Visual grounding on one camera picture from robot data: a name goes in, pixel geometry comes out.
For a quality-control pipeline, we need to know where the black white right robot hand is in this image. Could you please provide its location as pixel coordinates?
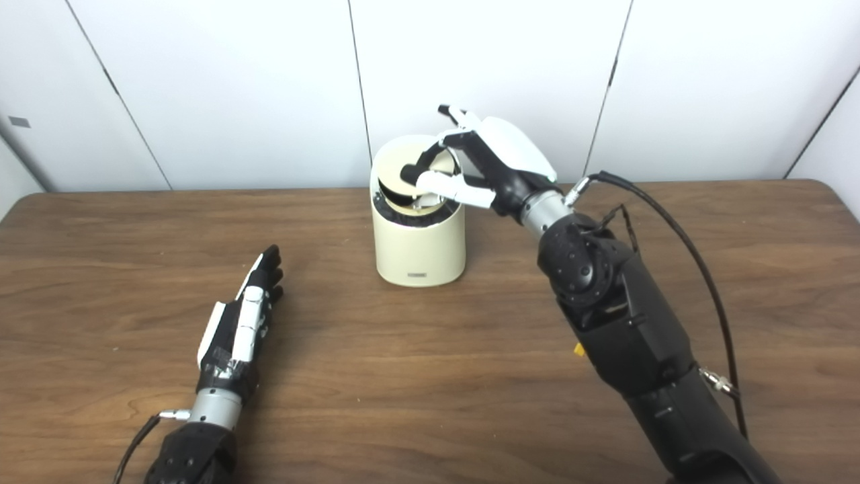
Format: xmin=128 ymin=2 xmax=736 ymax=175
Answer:
xmin=400 ymin=104 xmax=558 ymax=217

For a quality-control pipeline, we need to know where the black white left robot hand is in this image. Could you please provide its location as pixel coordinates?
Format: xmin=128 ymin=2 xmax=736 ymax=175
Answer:
xmin=196 ymin=245 xmax=285 ymax=404

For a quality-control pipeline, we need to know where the round cream bin lid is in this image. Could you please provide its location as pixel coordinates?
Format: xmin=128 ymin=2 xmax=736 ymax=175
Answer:
xmin=380 ymin=153 xmax=461 ymax=216

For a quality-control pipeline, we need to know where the cream-colored bin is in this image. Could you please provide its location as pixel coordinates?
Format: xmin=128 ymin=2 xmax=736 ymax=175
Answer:
xmin=370 ymin=134 xmax=466 ymax=288

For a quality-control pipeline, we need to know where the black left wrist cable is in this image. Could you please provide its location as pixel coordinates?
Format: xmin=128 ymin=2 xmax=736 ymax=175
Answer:
xmin=113 ymin=409 xmax=191 ymax=484

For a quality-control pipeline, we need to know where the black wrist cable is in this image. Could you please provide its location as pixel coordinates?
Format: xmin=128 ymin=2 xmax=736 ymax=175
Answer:
xmin=564 ymin=171 xmax=750 ymax=441
xmin=113 ymin=409 xmax=191 ymax=484

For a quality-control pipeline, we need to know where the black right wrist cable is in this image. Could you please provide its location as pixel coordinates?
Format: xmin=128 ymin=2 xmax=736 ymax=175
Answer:
xmin=564 ymin=171 xmax=750 ymax=441

